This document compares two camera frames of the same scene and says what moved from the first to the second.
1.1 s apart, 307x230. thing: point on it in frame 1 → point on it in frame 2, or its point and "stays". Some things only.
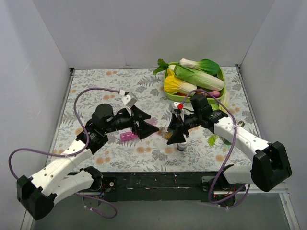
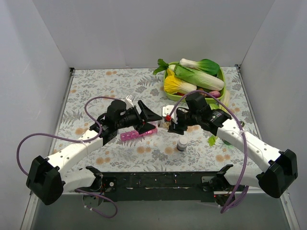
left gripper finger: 139,112 → 148,114
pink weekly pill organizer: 128,135 stays
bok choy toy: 206,65 stays
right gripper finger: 177,137 → 174,128
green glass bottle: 226,141 stays
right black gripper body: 181,123 stays
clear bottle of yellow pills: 166,134 → 166,124
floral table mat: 206,148 stays
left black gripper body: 135,122 stays
